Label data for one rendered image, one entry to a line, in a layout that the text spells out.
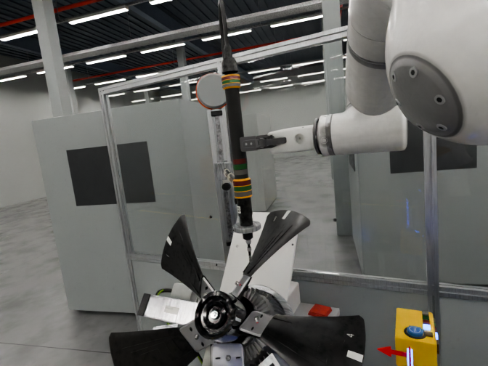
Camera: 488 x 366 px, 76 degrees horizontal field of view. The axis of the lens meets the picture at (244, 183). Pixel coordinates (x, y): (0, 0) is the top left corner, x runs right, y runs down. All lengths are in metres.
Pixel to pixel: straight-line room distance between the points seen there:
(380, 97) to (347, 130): 0.17
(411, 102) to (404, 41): 0.03
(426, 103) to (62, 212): 3.56
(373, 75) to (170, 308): 0.96
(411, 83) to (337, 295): 1.44
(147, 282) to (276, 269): 1.22
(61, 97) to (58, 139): 3.44
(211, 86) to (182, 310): 0.91
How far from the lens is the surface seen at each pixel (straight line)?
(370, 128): 0.62
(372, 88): 0.46
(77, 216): 3.54
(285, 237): 0.87
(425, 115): 0.20
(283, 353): 0.81
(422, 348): 1.06
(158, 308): 1.19
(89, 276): 3.69
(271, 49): 1.51
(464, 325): 1.60
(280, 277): 1.13
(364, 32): 0.39
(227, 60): 0.75
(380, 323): 1.62
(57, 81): 6.96
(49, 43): 7.14
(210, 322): 0.88
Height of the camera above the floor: 1.66
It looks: 8 degrees down
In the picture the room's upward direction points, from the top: 6 degrees counter-clockwise
